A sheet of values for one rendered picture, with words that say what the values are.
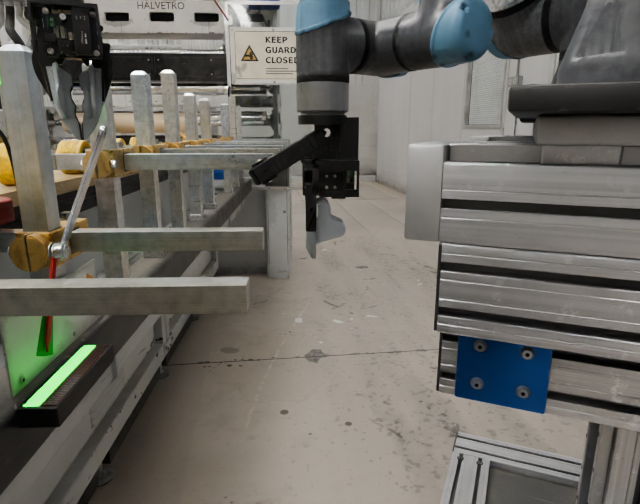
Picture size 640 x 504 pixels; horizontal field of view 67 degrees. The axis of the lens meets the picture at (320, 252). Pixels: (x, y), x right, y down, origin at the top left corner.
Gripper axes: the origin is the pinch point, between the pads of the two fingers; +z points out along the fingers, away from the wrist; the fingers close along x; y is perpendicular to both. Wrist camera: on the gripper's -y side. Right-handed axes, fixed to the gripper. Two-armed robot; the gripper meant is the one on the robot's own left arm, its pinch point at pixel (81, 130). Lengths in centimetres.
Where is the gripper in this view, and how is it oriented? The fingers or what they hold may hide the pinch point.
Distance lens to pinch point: 72.2
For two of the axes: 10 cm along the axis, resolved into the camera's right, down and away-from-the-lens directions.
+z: 0.0, 9.7, 2.4
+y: 3.7, 2.3, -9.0
